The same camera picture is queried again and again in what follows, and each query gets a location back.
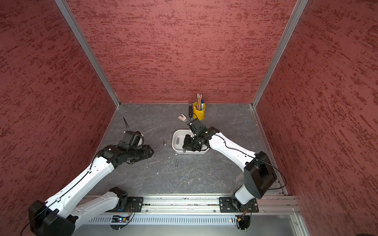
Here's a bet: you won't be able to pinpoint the white plastic storage box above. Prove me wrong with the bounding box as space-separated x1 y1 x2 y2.
172 129 209 155

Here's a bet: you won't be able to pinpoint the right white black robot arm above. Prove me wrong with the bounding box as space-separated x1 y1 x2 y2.
183 127 287 212

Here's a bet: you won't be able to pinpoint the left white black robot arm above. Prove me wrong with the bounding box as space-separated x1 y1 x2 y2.
28 145 154 236

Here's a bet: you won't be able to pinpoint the yellow pen holder cup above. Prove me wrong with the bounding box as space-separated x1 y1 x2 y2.
193 102 206 121

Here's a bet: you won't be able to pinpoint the pens in yellow cup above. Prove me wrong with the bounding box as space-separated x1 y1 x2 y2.
196 93 204 111

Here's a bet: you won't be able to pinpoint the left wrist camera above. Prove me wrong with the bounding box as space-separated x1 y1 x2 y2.
118 131 144 150

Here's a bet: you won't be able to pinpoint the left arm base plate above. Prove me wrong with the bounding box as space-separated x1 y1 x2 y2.
116 196 144 213

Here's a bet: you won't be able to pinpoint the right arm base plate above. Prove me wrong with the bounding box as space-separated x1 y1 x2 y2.
219 197 259 213

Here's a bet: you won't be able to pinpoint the aluminium front rail frame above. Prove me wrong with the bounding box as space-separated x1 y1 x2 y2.
74 194 310 236

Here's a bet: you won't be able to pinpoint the left aluminium corner post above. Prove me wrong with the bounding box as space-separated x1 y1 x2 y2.
54 0 121 109

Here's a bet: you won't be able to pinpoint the aluminium corner post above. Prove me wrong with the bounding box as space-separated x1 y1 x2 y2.
54 0 121 109
252 0 308 110

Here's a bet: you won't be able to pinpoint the right aluminium corner post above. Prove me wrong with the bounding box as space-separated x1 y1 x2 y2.
252 0 308 110

